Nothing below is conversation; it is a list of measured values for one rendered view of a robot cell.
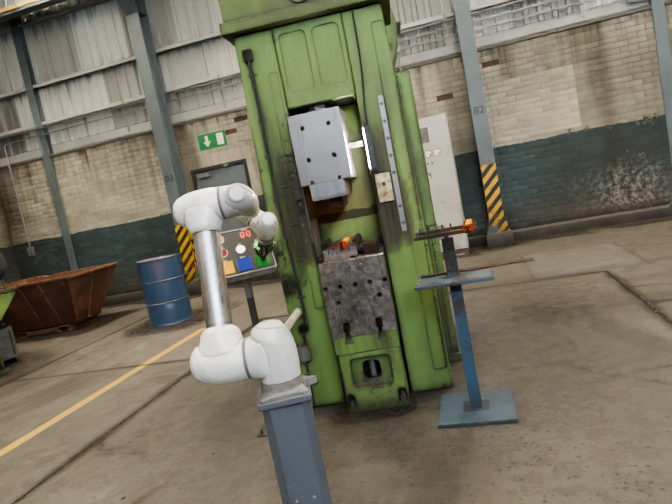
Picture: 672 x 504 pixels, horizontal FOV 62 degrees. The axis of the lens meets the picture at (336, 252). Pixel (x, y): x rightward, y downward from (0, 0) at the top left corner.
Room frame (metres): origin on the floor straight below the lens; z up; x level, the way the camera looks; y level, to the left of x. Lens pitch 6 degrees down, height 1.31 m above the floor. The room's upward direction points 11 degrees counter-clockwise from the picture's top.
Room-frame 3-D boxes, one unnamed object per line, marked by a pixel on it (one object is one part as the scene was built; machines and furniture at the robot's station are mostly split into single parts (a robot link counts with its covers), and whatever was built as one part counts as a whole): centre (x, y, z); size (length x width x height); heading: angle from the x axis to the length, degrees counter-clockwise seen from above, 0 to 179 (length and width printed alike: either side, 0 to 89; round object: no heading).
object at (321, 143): (3.38, -0.09, 1.56); 0.42 x 0.39 x 0.40; 172
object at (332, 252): (3.39, -0.05, 0.96); 0.42 x 0.20 x 0.09; 172
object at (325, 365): (3.57, 0.22, 1.15); 0.44 x 0.26 x 2.30; 172
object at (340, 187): (3.39, -0.05, 1.32); 0.42 x 0.20 x 0.10; 172
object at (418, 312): (3.49, -0.45, 1.15); 0.44 x 0.26 x 2.30; 172
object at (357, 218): (3.70, -0.14, 1.37); 0.41 x 0.10 x 0.91; 82
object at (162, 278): (7.46, 2.37, 0.44); 0.59 x 0.59 x 0.88
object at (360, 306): (3.39, -0.11, 0.69); 0.56 x 0.38 x 0.45; 172
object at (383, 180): (3.27, -0.35, 1.27); 0.09 x 0.02 x 0.17; 82
